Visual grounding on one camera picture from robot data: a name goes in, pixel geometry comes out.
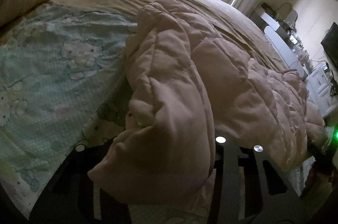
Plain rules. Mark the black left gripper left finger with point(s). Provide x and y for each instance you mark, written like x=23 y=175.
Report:
x=71 y=196

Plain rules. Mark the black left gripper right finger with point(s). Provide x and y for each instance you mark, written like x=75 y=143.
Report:
x=250 y=188

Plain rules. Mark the pink quilted jacket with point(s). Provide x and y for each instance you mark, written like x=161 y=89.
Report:
x=190 y=83

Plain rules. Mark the green cartoon print blanket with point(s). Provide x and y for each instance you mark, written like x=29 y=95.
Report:
x=63 y=89

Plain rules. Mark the white drawer dresser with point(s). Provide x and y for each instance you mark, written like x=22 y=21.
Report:
x=321 y=90

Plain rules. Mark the white low cabinet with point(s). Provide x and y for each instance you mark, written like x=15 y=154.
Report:
x=271 y=29

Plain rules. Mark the black television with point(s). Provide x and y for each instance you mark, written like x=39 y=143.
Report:
x=330 y=43

